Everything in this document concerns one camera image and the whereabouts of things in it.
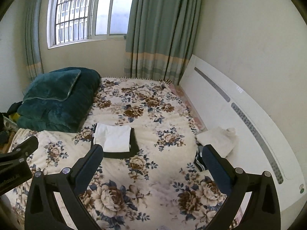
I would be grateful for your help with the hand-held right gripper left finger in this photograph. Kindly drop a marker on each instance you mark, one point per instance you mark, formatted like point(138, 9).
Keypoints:
point(90, 166)

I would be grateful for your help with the wide green striped curtain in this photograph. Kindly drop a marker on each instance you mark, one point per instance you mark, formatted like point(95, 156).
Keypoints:
point(163, 28)

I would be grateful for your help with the white bed headboard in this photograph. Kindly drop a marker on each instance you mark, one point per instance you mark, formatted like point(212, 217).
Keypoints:
point(239, 115)

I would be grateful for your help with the teal velvet quilt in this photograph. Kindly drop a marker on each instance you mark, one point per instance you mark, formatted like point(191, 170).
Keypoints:
point(72, 105)

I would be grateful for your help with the yellow bag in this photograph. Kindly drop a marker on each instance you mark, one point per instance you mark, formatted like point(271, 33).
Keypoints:
point(15, 117)

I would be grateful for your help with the black bag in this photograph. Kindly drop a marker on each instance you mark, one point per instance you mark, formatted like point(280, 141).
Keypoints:
point(14, 107)

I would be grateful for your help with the black striped garment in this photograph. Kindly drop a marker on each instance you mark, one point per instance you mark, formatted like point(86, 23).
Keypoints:
point(199, 160)

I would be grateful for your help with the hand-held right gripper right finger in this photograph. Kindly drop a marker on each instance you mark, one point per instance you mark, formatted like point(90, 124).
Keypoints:
point(215, 170)

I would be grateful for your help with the pink striped mattress pad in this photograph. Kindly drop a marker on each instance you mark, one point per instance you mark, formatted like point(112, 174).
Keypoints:
point(189, 105)

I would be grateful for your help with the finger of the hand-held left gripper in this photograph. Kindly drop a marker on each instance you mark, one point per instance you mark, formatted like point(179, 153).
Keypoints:
point(27, 145)

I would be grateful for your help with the white fluffy garment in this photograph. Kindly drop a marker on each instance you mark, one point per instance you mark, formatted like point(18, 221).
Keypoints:
point(215, 140)

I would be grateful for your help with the teal velvet pillow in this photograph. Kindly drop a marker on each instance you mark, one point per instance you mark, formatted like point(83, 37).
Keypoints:
point(52, 85)

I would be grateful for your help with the floral bed sheet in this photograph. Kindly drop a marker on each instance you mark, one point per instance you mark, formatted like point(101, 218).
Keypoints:
point(153, 172)

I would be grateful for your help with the white t-shirt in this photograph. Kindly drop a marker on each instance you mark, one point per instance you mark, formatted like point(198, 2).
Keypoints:
point(115, 137)

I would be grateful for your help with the narrow green striped curtain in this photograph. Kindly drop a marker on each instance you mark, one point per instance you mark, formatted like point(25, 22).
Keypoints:
point(34, 40)

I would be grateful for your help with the barred window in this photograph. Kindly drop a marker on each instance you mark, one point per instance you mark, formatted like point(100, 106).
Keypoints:
point(79, 12)

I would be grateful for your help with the black folded garment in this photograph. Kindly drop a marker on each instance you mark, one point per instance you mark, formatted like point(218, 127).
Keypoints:
point(134, 146)

